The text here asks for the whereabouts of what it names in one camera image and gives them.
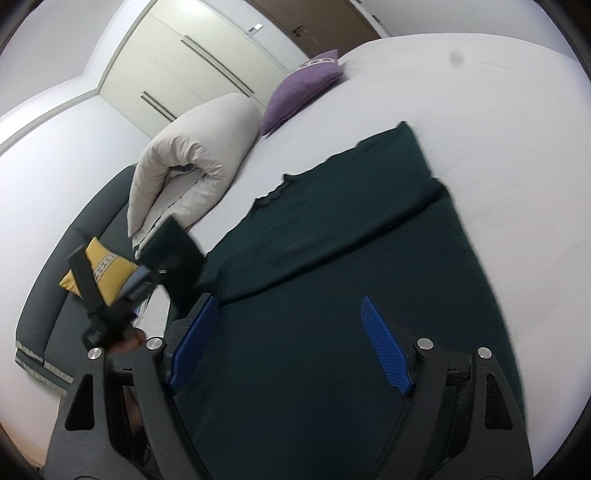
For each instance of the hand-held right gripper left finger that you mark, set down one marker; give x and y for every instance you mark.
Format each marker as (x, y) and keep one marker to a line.
(194, 344)

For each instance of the person's left hand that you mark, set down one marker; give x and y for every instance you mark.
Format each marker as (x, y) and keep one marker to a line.
(129, 344)

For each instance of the folded beige duvet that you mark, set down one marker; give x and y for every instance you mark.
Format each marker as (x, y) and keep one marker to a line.
(198, 138)

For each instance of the blue cloth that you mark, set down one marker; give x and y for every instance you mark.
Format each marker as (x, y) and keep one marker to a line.
(135, 277)

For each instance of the yellow cushion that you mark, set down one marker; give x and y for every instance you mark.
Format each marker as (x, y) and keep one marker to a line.
(115, 270)

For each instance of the wall light switch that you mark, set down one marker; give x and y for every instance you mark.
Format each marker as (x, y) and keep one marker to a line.
(254, 30)

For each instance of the patterned purple pillow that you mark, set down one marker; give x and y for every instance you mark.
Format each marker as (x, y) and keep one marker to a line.
(323, 59)

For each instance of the cream wardrobe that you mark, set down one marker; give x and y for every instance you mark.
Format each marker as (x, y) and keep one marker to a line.
(184, 74)

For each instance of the brown door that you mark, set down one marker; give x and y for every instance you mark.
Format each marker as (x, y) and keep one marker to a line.
(332, 18)

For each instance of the dark grey sofa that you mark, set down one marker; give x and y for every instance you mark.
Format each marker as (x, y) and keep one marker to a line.
(92, 221)

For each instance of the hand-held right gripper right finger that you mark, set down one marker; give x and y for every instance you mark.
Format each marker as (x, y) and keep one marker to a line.
(385, 344)

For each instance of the dark green knit sweater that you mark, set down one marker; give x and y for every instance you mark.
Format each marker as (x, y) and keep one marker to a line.
(323, 258)

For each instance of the plain purple pillow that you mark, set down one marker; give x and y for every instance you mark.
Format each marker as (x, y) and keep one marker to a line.
(295, 94)

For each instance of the white bed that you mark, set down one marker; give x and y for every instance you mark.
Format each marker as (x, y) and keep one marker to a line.
(485, 115)

